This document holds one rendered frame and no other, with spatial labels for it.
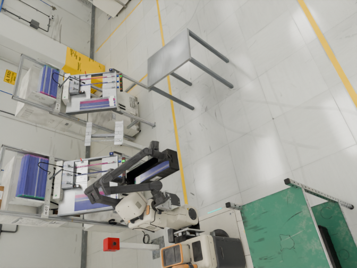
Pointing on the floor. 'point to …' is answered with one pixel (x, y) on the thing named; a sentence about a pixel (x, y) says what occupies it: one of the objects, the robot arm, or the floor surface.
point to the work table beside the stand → (181, 39)
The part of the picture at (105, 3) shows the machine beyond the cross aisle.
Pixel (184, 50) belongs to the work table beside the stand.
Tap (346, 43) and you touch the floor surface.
